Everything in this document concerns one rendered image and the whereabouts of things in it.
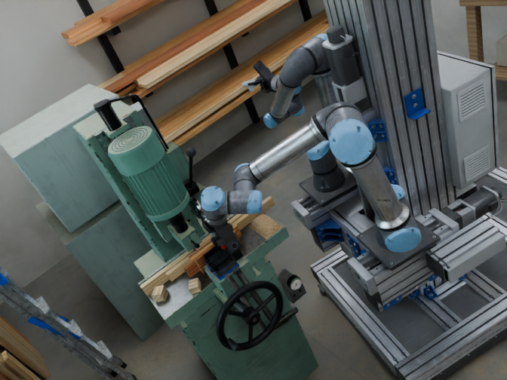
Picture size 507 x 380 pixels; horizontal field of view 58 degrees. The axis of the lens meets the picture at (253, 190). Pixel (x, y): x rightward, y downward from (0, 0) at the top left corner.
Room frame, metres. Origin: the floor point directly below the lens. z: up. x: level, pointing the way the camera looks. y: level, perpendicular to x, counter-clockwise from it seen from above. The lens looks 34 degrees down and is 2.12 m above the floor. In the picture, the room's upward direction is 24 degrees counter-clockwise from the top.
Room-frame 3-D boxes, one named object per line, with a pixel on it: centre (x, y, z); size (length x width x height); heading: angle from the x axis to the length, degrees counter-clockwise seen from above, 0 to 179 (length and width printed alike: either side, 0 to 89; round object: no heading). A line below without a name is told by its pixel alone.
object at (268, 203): (1.54, 0.20, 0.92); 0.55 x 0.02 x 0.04; 111
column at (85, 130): (1.77, 0.43, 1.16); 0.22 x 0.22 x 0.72; 21
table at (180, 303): (1.41, 0.24, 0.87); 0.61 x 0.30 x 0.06; 111
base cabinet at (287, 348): (1.61, 0.36, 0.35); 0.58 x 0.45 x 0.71; 21
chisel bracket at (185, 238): (1.52, 0.32, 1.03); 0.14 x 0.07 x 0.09; 21
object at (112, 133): (1.63, 0.37, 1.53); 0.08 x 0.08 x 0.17; 21
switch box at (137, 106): (1.85, 0.30, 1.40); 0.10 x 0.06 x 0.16; 21
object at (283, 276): (1.46, 0.02, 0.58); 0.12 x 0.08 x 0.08; 21
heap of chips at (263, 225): (1.52, 0.02, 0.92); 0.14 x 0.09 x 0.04; 21
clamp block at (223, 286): (1.33, 0.21, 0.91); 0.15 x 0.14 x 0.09; 111
